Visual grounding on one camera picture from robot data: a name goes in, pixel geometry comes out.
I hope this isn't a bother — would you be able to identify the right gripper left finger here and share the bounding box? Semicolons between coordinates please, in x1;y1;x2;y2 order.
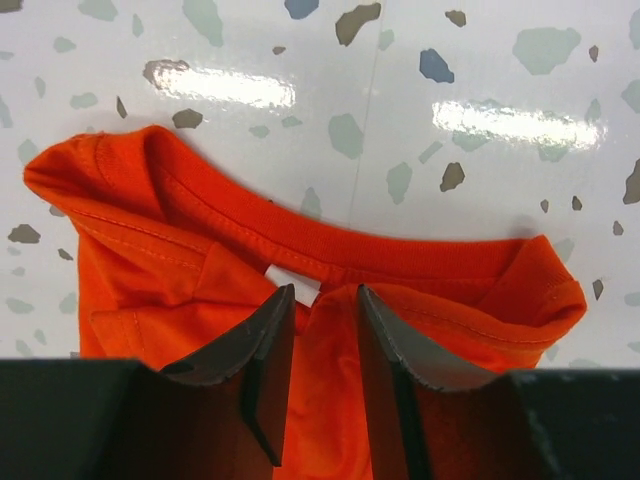
1;285;295;479

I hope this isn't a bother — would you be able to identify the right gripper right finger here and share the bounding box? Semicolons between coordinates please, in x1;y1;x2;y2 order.
357;286;639;479

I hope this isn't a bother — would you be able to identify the orange t shirt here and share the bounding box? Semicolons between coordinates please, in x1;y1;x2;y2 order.
24;126;587;479

